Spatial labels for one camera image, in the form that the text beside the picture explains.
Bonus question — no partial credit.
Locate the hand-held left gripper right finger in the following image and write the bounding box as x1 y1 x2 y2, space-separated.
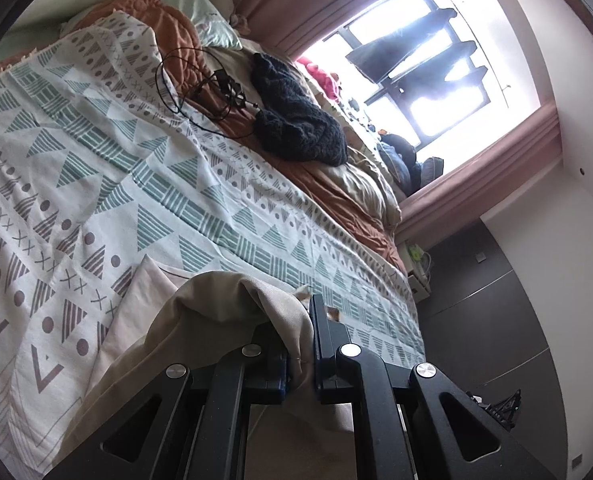
309 294 557 480

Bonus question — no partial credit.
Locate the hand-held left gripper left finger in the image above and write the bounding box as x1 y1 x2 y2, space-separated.
41 320 292 480

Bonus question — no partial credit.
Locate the beige jacket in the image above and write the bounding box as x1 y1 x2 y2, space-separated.
59 254 357 480

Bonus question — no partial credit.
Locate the dark blue clothes pile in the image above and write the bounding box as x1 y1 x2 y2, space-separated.
377 132 422 196

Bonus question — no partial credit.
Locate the white nightstand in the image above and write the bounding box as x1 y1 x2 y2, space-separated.
401 242 432 303

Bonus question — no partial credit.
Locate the black device with green light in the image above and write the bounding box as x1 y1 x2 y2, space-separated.
469 387 522 431

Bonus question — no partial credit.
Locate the dark grey cushion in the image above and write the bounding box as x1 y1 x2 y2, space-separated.
419 156 445 186

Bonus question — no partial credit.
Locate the black knit sweater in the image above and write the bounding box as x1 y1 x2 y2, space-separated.
252 52 348 166

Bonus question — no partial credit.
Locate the red cloth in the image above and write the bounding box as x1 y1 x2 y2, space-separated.
296 55 342 103

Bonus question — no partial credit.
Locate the geometric patterned blanket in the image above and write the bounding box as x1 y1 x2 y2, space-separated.
0 10 427 466

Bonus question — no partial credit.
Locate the dark hanging coat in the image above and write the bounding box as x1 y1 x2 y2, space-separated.
345 7 458 83

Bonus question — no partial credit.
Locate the small dark hanging garment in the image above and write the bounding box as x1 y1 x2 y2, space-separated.
441 65 488 92

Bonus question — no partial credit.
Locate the black framed window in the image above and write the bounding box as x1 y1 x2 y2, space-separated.
296 0 492 151

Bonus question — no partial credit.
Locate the light green pillow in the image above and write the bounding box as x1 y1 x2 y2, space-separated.
154 0 242 51

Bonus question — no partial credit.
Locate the orange and beige quilt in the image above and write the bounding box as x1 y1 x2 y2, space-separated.
0 0 408 273

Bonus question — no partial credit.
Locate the black charger cable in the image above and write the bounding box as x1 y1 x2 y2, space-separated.
155 47 260 136

